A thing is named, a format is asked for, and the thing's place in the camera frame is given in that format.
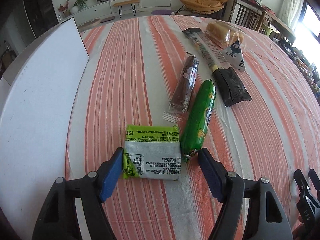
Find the white triangular pouch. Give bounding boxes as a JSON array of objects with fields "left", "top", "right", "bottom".
[{"left": 219, "top": 31, "right": 247, "bottom": 72}]

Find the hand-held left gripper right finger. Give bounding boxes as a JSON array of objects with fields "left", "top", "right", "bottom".
[{"left": 197, "top": 147, "right": 294, "bottom": 240}]

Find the white curtain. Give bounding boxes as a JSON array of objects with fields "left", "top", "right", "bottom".
[{"left": 277, "top": 0, "right": 308, "bottom": 30}]

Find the wooden desk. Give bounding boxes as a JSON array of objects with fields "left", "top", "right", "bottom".
[{"left": 247, "top": 0, "right": 295, "bottom": 38}]

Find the dark wooden chair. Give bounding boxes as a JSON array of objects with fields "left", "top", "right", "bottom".
[{"left": 230, "top": 0, "right": 268, "bottom": 29}]

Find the plant in round white vase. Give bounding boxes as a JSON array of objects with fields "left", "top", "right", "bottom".
[{"left": 70, "top": 0, "right": 90, "bottom": 14}]

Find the bagged bread loaf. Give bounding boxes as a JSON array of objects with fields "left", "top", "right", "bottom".
[{"left": 204, "top": 21, "right": 244, "bottom": 49}]

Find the white television cabinet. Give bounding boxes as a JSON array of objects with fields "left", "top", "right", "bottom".
[{"left": 61, "top": 0, "right": 172, "bottom": 25}]

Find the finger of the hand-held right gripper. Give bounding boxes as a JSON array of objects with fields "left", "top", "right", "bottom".
[
  {"left": 294, "top": 169, "right": 313, "bottom": 205},
  {"left": 308, "top": 169, "right": 320, "bottom": 198}
]

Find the white cardboard box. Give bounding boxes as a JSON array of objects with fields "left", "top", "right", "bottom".
[{"left": 0, "top": 17, "right": 90, "bottom": 230}]

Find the wooden bench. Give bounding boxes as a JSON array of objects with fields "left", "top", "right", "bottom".
[{"left": 112, "top": 0, "right": 140, "bottom": 18}]

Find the small black packet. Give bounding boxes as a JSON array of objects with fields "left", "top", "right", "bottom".
[{"left": 212, "top": 67, "right": 253, "bottom": 108}]

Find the brown cake roll packet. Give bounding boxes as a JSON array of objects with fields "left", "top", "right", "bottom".
[{"left": 163, "top": 52, "right": 200, "bottom": 123}]

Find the green and white packet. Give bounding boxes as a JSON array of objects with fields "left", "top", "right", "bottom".
[{"left": 122, "top": 124, "right": 181, "bottom": 182}]

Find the dark display cabinet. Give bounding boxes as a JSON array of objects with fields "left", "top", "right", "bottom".
[{"left": 22, "top": 0, "right": 59, "bottom": 47}]

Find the window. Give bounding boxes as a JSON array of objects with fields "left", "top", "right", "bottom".
[{"left": 292, "top": 2, "right": 320, "bottom": 55}]

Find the green sausage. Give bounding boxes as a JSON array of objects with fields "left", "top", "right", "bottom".
[{"left": 180, "top": 79, "right": 217, "bottom": 163}]

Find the red flower arrangement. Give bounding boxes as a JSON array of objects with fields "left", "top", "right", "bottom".
[{"left": 57, "top": 0, "right": 71, "bottom": 18}]

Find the long snack stick packet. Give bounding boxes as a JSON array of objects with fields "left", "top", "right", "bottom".
[{"left": 182, "top": 27, "right": 232, "bottom": 72}]

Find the pile of assorted goods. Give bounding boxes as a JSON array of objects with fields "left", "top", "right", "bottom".
[{"left": 272, "top": 36, "right": 320, "bottom": 93}]

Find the orange lounge chair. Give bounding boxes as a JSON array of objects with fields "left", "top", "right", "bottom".
[{"left": 178, "top": 0, "right": 231, "bottom": 15}]

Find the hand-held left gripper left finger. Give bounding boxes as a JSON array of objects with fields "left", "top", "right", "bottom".
[{"left": 31, "top": 147, "right": 125, "bottom": 240}]

